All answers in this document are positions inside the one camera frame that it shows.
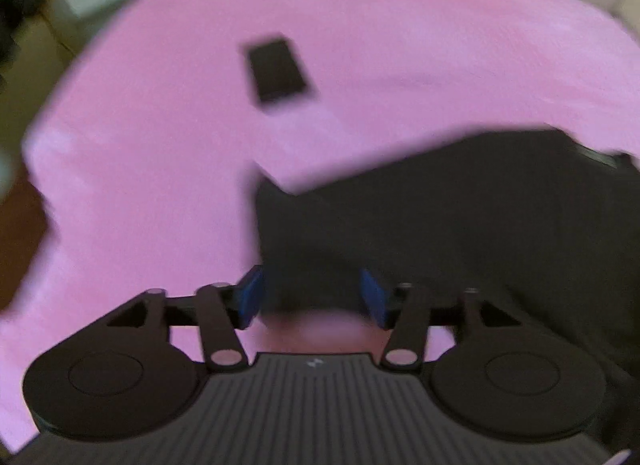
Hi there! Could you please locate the black garment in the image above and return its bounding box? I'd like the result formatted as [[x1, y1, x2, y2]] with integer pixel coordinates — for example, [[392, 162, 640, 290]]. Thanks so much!
[[254, 127, 640, 382]]

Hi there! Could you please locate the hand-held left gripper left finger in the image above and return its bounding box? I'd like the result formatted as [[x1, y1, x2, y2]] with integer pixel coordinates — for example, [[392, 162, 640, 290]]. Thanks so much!
[[107, 265, 266, 372]]

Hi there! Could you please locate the black smartphone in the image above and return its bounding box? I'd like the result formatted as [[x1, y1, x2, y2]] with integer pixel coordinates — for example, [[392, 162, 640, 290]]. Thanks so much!
[[241, 35, 320, 106]]

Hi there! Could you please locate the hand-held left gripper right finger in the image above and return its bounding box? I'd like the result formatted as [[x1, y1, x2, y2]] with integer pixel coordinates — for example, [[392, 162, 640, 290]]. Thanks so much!
[[361, 267, 522, 372]]

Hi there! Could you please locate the pink fuzzy blanket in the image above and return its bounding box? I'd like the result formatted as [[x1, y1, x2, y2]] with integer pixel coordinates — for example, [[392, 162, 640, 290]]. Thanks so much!
[[0, 0, 640, 452]]

